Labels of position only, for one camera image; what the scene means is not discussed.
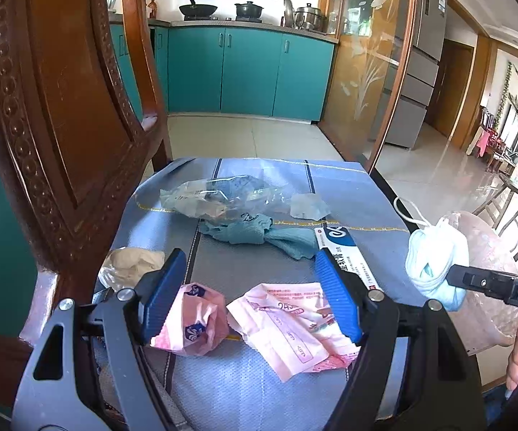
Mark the orange bottle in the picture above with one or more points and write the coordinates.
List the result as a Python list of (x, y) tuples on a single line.
[(152, 11)]

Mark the white plastic wastebasket with liner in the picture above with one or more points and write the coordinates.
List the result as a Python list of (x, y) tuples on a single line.
[(492, 256)]

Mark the steel stock pot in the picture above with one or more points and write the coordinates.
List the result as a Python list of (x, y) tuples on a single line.
[(310, 18)]

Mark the teal lower kitchen cabinets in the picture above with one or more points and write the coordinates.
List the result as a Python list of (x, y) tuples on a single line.
[(250, 67)]

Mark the gas stove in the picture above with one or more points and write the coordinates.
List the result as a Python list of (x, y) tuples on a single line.
[(223, 19)]

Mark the green vine garland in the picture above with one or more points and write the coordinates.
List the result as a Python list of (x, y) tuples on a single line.
[(503, 94)]

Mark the teal paper towel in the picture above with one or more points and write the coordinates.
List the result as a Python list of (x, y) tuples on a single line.
[(250, 233)]

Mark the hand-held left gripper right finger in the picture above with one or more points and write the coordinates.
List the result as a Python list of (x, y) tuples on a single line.
[(335, 296)]

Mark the steel pot lid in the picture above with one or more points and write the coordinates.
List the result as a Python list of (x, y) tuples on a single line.
[(288, 11)]

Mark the brown wooden door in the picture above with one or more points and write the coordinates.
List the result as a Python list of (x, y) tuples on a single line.
[(452, 90)]

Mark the black cooking pot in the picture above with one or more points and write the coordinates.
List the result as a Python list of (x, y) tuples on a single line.
[(249, 10)]

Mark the pink wrapper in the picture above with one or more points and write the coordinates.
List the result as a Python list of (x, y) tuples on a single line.
[(285, 332)]

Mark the blue checked cloth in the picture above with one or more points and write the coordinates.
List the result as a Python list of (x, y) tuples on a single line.
[(241, 274)]

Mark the pink cloth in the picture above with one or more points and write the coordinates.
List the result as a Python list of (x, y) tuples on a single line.
[(478, 141)]

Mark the small clear plastic piece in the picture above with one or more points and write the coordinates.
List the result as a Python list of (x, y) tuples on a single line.
[(308, 206)]

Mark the grey refrigerator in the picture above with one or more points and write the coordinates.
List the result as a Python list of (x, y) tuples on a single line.
[(414, 76)]

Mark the black wok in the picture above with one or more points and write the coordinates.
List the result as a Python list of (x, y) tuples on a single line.
[(198, 9)]

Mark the carved wooden chair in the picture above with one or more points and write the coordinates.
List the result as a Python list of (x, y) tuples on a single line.
[(61, 98)]

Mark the wooden stool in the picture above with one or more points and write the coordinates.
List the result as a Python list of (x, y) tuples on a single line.
[(506, 184)]

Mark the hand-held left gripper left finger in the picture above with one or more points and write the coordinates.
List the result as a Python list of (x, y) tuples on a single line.
[(160, 296)]

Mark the red wooden chairs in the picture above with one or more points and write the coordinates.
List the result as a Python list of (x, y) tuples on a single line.
[(497, 148)]

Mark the etched glass sliding door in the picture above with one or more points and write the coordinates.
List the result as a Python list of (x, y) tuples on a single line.
[(366, 76)]

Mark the beige tissue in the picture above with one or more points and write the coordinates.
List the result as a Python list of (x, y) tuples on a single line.
[(133, 262)]

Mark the clear plastic bag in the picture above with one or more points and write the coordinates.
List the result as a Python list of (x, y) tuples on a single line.
[(223, 195)]

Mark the pink pouch with blue print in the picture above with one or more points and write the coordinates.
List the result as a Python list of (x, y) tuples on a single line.
[(196, 323)]

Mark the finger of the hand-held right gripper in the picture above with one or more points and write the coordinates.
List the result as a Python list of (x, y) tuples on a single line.
[(483, 280)]

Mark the blue face mask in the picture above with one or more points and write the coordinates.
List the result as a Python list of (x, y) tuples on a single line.
[(438, 256)]

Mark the white medicine box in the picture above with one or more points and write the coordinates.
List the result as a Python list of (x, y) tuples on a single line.
[(353, 260)]

